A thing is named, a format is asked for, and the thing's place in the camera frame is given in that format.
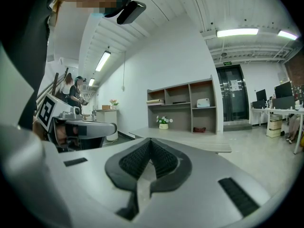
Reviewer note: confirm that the person's left forearm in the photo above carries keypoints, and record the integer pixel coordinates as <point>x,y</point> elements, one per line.
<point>39,130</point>

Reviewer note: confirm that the small black monitor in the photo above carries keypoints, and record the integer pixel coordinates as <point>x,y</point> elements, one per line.
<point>261,95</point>

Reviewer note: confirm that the black white striped shirt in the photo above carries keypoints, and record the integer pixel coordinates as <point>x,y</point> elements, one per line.
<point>23,56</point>

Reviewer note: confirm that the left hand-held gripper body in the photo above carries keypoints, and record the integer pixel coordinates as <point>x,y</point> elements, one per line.
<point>47,110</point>

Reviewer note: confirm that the green exit sign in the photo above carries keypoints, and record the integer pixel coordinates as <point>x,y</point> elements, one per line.
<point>227,63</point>

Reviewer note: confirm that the pink flowers in vase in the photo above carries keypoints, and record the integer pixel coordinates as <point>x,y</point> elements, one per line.
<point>114,102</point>

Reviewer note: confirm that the black flat item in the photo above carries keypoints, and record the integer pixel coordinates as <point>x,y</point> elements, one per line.
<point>179,102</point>

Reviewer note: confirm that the large black monitor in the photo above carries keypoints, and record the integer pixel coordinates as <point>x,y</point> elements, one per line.
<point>283,89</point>

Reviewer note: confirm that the grey door ramp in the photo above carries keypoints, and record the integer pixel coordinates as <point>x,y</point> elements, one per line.
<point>237,126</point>

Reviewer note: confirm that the tan cardboard box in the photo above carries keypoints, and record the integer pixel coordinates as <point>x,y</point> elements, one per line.
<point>275,124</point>

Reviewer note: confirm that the long ceiling light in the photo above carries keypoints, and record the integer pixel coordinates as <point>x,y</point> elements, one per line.
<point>91,82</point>
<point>287,35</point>
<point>237,32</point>
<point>102,60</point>

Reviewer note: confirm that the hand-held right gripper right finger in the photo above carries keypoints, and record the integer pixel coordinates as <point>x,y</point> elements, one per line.
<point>202,198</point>

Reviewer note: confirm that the potted white flowers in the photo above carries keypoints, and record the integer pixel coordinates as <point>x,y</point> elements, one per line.
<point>164,122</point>

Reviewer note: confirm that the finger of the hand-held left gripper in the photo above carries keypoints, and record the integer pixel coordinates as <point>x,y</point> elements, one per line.
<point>99,128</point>

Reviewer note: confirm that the white office desk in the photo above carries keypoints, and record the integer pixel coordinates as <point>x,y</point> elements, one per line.
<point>280,111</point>

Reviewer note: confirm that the red pouch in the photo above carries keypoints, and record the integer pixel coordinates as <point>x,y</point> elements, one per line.
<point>199,129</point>

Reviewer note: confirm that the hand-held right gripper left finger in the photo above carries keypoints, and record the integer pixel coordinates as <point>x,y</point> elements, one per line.
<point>90,179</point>

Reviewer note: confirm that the brown cardboard box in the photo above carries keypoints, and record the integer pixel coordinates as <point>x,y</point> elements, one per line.
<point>106,107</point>

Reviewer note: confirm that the person's left hand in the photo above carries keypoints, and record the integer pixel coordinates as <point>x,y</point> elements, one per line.
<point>61,136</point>

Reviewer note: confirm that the white cylindrical pedestal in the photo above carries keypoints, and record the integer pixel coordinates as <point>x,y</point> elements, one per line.
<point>108,122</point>

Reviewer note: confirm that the grey wooden shelf unit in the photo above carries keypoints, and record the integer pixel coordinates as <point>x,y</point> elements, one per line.
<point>190,117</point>

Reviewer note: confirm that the black double door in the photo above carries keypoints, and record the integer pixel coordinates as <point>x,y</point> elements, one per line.
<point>232,103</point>

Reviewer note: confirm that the white paper notice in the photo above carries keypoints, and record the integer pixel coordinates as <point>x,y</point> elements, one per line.
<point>234,85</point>

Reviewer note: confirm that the black head camera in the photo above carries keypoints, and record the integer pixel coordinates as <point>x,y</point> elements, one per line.
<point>130,12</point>

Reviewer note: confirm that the brown wooden staircase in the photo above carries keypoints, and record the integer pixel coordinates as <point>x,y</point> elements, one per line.
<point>54,84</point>

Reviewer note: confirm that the white storage box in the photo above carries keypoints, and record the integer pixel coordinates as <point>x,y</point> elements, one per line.
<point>273,132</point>

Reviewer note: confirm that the stacked flat books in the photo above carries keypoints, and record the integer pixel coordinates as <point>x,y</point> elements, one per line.
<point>155,101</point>

